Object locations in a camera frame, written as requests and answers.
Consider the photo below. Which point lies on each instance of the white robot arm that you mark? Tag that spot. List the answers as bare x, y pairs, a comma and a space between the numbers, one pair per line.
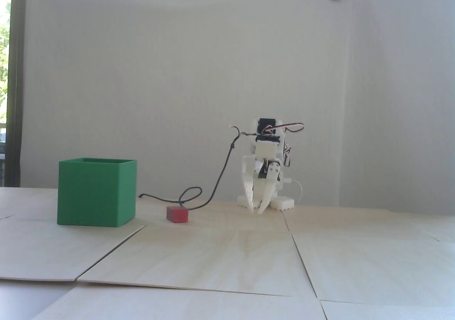
249, 163

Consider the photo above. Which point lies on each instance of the red block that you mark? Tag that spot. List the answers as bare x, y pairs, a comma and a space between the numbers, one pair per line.
177, 214

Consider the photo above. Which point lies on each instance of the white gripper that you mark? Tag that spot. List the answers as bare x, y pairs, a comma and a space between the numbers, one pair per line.
263, 185

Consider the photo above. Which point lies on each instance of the dark window frame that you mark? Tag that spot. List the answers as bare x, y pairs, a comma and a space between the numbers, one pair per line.
16, 85

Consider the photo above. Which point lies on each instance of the green box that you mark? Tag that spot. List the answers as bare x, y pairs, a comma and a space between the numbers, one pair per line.
94, 195

